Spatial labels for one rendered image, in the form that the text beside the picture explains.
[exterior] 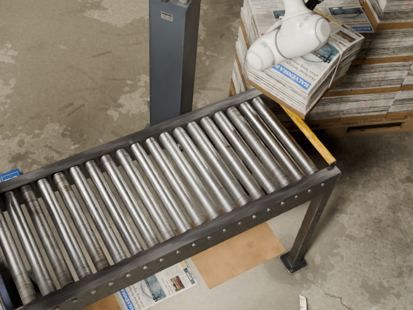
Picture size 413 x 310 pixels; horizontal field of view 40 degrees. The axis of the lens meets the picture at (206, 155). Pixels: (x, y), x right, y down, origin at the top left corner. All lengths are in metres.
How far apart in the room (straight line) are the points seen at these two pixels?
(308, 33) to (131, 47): 2.24
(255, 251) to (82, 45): 1.82
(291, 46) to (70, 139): 1.85
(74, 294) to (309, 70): 1.15
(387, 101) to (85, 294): 2.10
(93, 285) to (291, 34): 1.05
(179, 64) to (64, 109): 0.95
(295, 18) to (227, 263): 1.50
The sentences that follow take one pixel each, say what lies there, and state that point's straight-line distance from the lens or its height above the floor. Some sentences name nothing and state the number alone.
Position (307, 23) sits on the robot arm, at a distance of 1.79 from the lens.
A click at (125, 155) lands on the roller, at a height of 0.80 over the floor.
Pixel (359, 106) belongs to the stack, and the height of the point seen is 0.28.
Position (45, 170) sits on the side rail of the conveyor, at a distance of 2.26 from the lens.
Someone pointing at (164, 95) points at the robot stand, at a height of 0.38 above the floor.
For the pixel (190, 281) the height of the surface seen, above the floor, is 0.01.
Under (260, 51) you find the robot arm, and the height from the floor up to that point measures 1.37.
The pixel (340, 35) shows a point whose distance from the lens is 2.32.
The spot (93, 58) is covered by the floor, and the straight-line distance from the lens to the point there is 3.81.
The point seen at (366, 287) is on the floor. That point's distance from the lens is 3.04.
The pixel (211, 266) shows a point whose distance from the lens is 2.91.
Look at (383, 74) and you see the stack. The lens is 3.20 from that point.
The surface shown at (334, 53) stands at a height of 1.18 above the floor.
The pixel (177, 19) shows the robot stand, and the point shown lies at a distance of 2.67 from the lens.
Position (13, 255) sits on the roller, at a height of 0.80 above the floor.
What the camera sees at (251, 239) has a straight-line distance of 3.01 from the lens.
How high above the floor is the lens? 2.61
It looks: 53 degrees down
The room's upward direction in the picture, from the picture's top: 7 degrees clockwise
